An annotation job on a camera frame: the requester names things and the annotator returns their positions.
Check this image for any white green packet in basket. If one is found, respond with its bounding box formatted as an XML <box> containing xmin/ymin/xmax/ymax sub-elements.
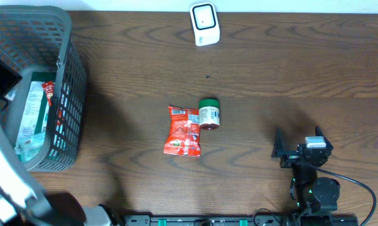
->
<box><xmin>16</xmin><ymin>81</ymin><xmax>49</xmax><ymax>141</ymax></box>

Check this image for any red snack packet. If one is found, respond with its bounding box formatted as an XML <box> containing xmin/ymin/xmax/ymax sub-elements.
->
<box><xmin>164</xmin><ymin>105</ymin><xmax>201</xmax><ymax>157</ymax></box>

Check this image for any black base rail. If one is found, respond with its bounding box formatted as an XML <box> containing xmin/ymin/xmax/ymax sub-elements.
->
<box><xmin>123</xmin><ymin>214</ymin><xmax>359</xmax><ymax>226</ymax></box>

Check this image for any teal packet in basket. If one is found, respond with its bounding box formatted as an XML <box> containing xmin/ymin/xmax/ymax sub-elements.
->
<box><xmin>14</xmin><ymin>132</ymin><xmax>46</xmax><ymax>163</ymax></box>

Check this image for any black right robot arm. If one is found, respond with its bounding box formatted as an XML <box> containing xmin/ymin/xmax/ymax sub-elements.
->
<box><xmin>271</xmin><ymin>127</ymin><xmax>340</xmax><ymax>214</ymax></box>

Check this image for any green lid spice jar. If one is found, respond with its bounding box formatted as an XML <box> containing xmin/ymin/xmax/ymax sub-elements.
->
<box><xmin>198</xmin><ymin>99</ymin><xmax>220</xmax><ymax>131</ymax></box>

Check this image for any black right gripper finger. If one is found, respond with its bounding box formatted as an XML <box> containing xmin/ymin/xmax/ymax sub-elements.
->
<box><xmin>315</xmin><ymin>126</ymin><xmax>325</xmax><ymax>137</ymax></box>
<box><xmin>271</xmin><ymin>128</ymin><xmax>284</xmax><ymax>158</ymax></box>

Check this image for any white barcode scanner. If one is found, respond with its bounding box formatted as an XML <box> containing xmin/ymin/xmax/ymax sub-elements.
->
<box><xmin>190</xmin><ymin>2</ymin><xmax>220</xmax><ymax>46</ymax></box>

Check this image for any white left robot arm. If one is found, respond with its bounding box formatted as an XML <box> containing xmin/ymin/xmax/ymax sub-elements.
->
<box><xmin>0</xmin><ymin>62</ymin><xmax>116</xmax><ymax>225</ymax></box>

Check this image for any small red sachet in basket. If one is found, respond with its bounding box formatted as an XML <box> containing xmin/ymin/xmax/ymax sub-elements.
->
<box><xmin>41</xmin><ymin>81</ymin><xmax>55</xmax><ymax>106</ymax></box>

